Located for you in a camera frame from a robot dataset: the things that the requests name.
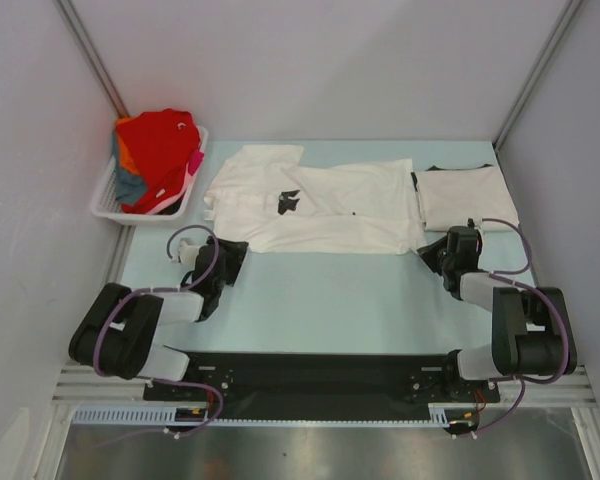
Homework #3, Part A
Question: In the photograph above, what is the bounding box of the white printed t shirt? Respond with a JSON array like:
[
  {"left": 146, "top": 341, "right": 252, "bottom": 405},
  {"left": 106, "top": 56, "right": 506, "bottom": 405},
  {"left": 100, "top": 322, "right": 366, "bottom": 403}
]
[{"left": 204, "top": 145, "right": 425, "bottom": 255}]

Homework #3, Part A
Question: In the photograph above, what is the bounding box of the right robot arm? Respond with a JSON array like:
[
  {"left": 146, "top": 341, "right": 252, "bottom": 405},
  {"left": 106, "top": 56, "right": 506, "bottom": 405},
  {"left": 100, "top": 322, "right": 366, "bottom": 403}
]
[{"left": 417, "top": 225, "right": 577, "bottom": 401}]

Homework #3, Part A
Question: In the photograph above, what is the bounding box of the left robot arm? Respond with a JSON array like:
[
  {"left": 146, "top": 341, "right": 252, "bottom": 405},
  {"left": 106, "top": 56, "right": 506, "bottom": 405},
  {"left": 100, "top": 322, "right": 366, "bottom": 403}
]
[{"left": 68, "top": 236, "right": 248, "bottom": 400}]

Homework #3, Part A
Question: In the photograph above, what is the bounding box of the pink garment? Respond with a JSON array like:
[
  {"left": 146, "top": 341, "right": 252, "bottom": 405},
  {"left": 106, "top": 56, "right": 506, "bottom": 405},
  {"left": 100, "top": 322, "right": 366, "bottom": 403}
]
[{"left": 151, "top": 150, "right": 204, "bottom": 216}]

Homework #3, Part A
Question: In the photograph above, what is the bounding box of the grey blue garment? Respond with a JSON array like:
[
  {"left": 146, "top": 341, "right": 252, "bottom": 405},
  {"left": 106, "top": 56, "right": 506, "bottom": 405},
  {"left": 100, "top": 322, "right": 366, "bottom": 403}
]
[{"left": 111, "top": 131, "right": 148, "bottom": 206}]

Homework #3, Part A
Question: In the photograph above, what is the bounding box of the white plastic basket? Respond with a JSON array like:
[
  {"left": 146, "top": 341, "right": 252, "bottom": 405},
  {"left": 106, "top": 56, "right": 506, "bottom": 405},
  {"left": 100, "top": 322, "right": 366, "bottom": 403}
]
[{"left": 90, "top": 109, "right": 208, "bottom": 226}]

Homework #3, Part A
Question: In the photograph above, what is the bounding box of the red t shirt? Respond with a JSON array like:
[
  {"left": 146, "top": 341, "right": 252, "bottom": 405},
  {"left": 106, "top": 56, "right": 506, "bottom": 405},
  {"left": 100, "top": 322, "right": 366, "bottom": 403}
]
[{"left": 118, "top": 109, "right": 201, "bottom": 215}]

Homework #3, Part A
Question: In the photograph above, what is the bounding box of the orange garment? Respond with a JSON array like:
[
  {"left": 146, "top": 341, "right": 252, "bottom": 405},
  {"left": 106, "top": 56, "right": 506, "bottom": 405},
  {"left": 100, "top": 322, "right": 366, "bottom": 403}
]
[{"left": 114, "top": 117, "right": 140, "bottom": 176}]

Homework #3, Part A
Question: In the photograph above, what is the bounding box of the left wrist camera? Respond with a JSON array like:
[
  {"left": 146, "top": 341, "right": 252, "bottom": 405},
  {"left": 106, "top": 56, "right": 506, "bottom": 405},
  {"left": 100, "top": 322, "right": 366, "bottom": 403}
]
[{"left": 171, "top": 238, "right": 201, "bottom": 268}]

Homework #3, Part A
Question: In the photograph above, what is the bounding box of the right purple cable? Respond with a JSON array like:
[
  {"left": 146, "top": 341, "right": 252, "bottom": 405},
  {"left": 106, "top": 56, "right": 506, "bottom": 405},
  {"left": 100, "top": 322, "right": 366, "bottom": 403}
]
[{"left": 449, "top": 217, "right": 579, "bottom": 441}]

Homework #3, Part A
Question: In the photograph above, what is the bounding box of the purple cable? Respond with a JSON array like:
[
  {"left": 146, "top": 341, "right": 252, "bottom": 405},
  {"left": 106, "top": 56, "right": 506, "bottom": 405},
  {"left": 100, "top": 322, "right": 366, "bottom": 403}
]
[
  {"left": 92, "top": 223, "right": 226, "bottom": 441},
  {"left": 449, "top": 217, "right": 579, "bottom": 441}
]

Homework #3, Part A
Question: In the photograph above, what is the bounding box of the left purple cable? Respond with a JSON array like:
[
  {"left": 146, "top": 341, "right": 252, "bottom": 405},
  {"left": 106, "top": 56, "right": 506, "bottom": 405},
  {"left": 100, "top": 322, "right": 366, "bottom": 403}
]
[{"left": 92, "top": 223, "right": 226, "bottom": 441}]

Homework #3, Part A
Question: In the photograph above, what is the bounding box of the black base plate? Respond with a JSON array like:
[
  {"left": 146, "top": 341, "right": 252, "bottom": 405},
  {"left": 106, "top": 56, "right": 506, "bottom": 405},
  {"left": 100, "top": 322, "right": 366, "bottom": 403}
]
[{"left": 79, "top": 349, "right": 564, "bottom": 421}]

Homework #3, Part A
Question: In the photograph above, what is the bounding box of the slotted cable duct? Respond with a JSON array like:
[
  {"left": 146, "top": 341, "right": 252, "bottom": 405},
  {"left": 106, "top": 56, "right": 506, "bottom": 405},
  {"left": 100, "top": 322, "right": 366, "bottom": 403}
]
[{"left": 71, "top": 405, "right": 477, "bottom": 429}]

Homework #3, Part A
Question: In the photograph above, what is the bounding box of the right corner aluminium post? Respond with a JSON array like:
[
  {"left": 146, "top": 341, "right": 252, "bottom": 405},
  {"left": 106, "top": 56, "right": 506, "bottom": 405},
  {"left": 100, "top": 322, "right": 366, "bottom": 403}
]
[{"left": 492, "top": 0, "right": 587, "bottom": 155}]

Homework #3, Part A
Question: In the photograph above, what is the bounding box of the corner aluminium post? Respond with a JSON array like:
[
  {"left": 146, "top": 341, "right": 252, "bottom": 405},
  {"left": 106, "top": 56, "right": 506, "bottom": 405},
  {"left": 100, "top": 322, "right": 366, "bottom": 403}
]
[
  {"left": 492, "top": 0, "right": 587, "bottom": 155},
  {"left": 53, "top": 0, "right": 129, "bottom": 118}
]

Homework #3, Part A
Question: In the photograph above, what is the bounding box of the left corner aluminium post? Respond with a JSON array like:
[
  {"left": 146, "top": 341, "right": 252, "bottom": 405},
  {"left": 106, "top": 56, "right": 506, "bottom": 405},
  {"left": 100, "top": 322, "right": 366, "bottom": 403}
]
[{"left": 53, "top": 0, "right": 129, "bottom": 118}]

